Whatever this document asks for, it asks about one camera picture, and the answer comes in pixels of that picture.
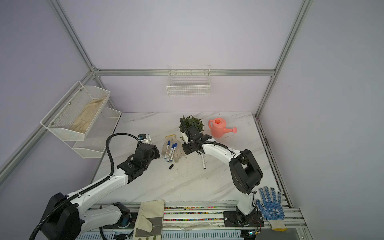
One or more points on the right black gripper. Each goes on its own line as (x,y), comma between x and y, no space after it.
(187,151)

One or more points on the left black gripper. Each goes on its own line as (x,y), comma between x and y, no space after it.
(156,154)

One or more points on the white marker pen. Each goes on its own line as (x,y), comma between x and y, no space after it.
(174,152)
(203,161)
(169,156)
(167,150)

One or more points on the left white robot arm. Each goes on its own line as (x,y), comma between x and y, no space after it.
(68,216)

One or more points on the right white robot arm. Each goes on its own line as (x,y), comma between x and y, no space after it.
(245,171)

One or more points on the green potted plant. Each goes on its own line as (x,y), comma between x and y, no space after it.
(191,125)

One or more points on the white knit work glove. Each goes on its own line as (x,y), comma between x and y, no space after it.
(180,152)

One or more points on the pink watering can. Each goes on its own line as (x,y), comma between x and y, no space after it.
(218,128)

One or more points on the beige canvas glove front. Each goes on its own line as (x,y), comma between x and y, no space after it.
(149,222)

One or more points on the beige glove in rack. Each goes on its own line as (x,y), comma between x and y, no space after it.
(84,120)

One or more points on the white two-tier mesh rack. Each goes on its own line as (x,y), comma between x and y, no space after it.
(59,120)

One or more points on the blue dotted work glove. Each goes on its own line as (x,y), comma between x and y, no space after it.
(270,205)

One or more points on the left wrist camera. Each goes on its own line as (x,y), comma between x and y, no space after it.
(145,139)

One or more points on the aluminium frame rails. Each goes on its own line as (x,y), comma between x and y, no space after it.
(74,73)

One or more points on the white wire wall basket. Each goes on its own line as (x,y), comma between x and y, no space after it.
(188,80)

